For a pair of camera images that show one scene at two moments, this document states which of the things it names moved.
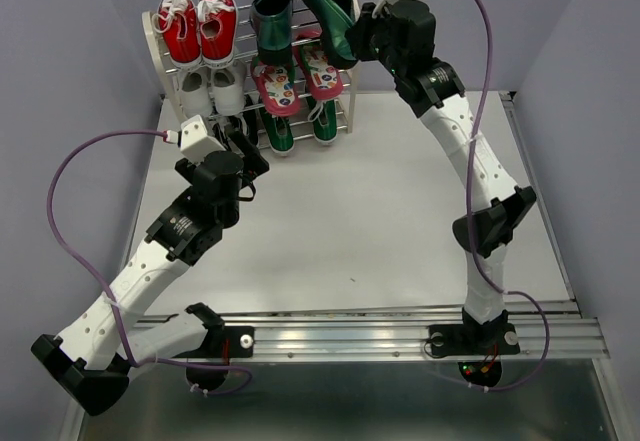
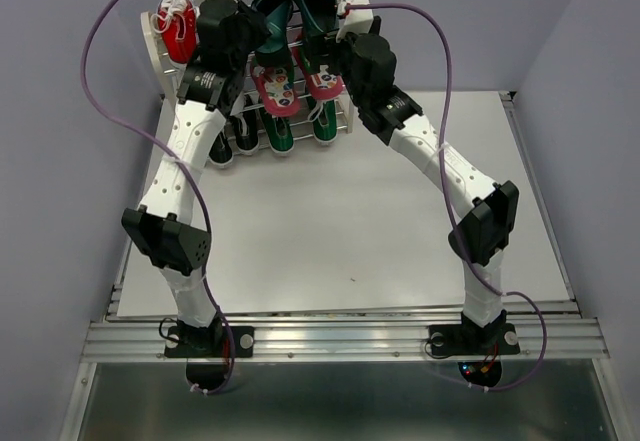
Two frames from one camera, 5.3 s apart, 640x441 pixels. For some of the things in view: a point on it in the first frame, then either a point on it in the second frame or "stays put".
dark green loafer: (271, 17) stays put
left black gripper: (255, 165) to (256, 24)
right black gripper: (359, 29) to (330, 46)
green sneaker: (324, 118) stays put
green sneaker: (279, 132) stays put
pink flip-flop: (276, 85) stays put
